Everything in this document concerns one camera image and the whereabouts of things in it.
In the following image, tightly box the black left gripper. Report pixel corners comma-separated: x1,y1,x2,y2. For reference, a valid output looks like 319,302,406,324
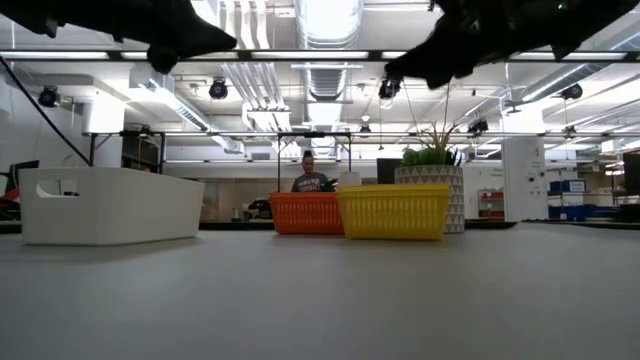
59,0,239,76

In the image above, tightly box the orange plastic slotted basket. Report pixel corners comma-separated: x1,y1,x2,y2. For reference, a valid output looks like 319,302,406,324
268,191,346,236

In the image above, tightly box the silver ceiling air duct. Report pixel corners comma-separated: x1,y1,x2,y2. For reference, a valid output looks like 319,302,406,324
293,0,365,104

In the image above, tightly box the black overhead frame bar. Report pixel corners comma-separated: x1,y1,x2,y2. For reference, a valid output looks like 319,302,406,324
0,48,640,64

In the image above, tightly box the green potted plant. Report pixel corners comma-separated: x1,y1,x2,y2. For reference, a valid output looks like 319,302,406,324
400,121,464,168

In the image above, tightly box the red storage shelf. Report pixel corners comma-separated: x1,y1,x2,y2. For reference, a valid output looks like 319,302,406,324
476,188,507,220

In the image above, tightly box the yellow plastic slotted basket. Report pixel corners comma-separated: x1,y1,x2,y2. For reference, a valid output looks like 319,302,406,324
336,183,452,242

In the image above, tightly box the dark shelving unit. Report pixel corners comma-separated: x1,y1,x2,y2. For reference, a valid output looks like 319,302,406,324
120,131,167,175

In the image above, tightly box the person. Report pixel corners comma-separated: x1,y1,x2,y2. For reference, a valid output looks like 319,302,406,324
290,149,338,194

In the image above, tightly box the patterned grey planter pot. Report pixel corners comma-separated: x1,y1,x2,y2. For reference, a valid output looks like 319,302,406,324
394,164,467,235

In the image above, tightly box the white square pillar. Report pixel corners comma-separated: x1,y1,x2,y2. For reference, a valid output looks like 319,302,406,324
500,136,548,223

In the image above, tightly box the black and red chair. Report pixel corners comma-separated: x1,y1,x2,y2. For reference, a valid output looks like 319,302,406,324
0,159,41,222

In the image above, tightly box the black computer monitor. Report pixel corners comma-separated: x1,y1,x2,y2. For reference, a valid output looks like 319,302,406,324
375,157,404,186

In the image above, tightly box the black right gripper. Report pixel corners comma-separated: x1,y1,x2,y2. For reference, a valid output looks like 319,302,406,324
383,0,566,91

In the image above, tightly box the black ceiling spotlight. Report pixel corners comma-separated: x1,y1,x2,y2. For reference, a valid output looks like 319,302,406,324
208,78,230,101
377,78,402,101
38,85,62,109
560,82,585,102

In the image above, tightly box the white plastic storage bin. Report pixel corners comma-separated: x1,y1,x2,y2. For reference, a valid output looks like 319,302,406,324
18,166,207,247

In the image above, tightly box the black diagonal frame strut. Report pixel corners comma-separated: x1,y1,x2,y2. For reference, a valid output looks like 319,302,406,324
0,54,92,167

